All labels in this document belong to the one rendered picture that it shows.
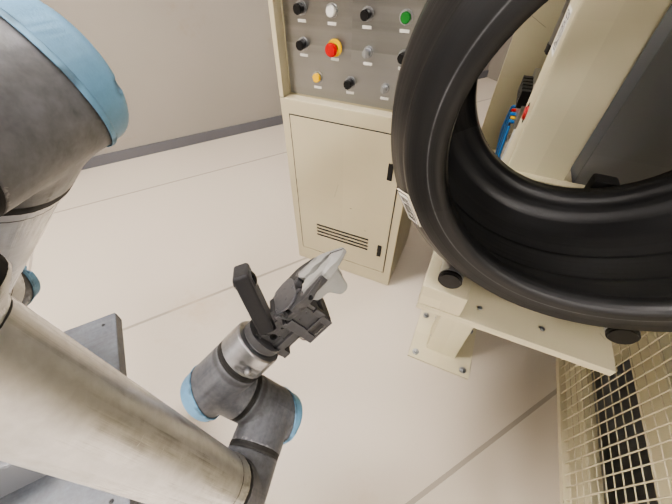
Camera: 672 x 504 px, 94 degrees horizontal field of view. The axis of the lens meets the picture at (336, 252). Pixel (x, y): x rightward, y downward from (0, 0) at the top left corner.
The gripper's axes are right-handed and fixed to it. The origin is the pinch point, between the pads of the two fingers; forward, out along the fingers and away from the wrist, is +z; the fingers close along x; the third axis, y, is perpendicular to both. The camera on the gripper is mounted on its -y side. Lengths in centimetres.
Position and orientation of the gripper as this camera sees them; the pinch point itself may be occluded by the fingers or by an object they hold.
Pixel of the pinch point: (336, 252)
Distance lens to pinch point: 50.1
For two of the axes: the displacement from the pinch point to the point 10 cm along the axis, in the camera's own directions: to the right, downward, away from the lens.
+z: 7.1, -6.9, -1.5
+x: 2.3, 4.3, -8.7
